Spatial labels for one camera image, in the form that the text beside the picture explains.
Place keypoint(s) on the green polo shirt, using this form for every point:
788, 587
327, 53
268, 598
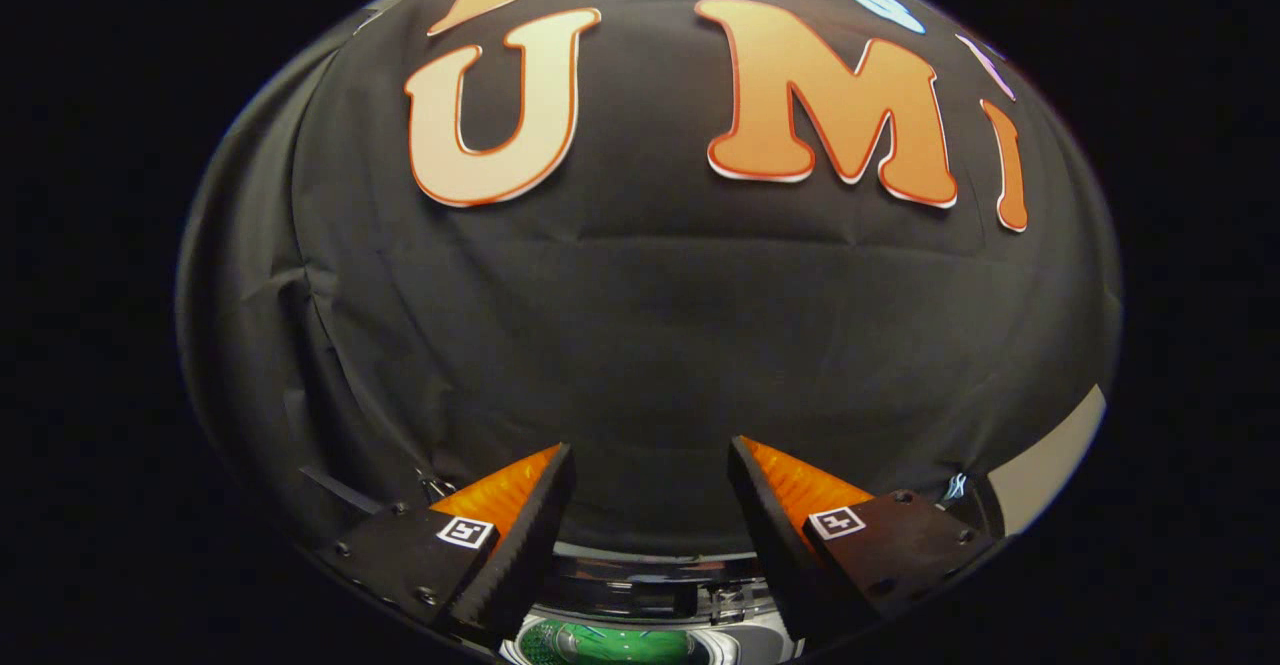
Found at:
610, 645

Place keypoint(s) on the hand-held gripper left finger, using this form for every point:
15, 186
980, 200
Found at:
520, 555

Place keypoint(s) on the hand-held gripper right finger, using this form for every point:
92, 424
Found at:
780, 555

